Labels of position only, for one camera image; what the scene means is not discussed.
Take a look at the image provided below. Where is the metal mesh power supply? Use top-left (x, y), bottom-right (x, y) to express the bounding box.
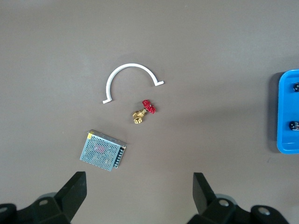
top-left (79, 129), bottom-right (128, 172)

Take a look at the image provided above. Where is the brown table mat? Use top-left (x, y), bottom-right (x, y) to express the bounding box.
top-left (0, 0), bottom-right (299, 224)

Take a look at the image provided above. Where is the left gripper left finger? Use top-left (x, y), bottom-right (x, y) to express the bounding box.
top-left (0, 171), bottom-right (87, 224)

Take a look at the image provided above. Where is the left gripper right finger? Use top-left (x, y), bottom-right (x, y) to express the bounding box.
top-left (186, 172), bottom-right (290, 224)

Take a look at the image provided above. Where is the blue plastic tray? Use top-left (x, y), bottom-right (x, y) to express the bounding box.
top-left (277, 69), bottom-right (299, 154)

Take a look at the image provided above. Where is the brass valve red handle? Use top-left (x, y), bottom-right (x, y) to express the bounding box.
top-left (132, 99), bottom-right (157, 125)

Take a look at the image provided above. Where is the white curved plastic bracket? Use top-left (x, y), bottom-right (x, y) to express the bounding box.
top-left (102, 62), bottom-right (165, 104)

